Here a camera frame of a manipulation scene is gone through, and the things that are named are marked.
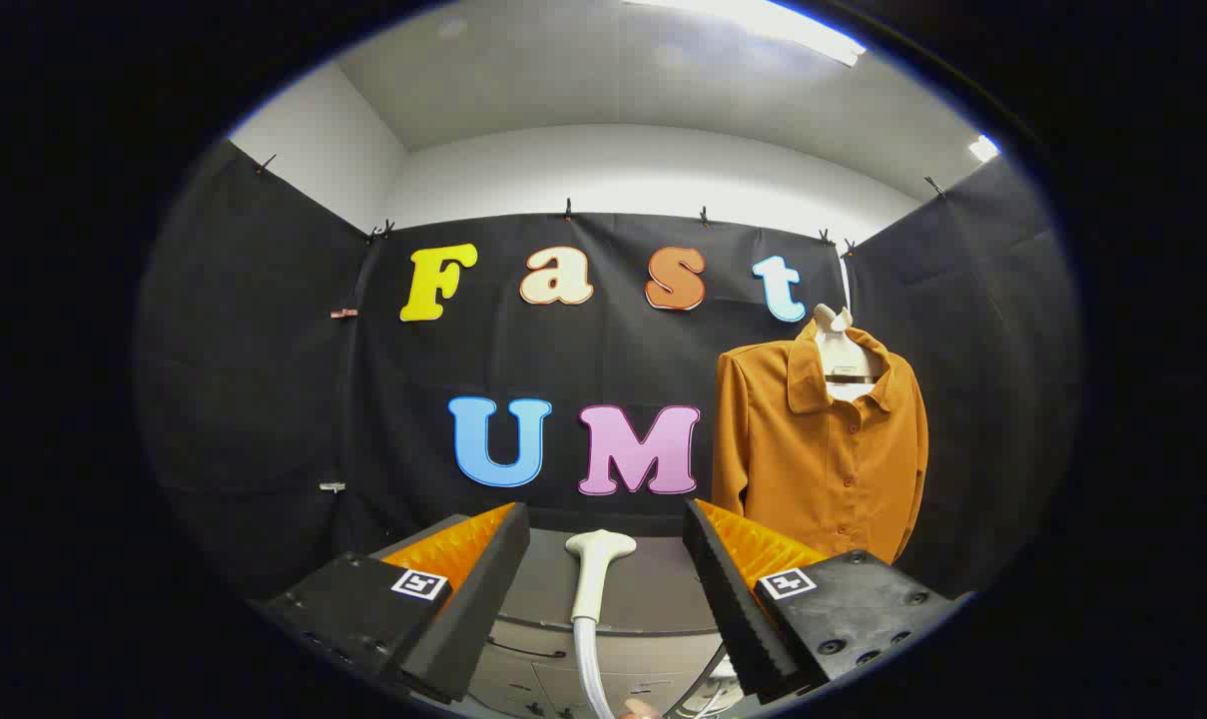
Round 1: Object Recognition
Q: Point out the white garment steamer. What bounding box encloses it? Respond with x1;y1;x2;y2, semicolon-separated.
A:
565;530;637;719

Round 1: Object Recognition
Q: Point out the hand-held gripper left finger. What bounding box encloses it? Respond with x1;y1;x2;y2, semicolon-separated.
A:
249;502;531;705

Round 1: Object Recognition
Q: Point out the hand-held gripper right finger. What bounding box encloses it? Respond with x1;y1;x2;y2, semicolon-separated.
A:
683;497;973;705

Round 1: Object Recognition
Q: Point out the orange button shirt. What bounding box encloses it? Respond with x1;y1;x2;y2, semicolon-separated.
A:
711;320;930;566

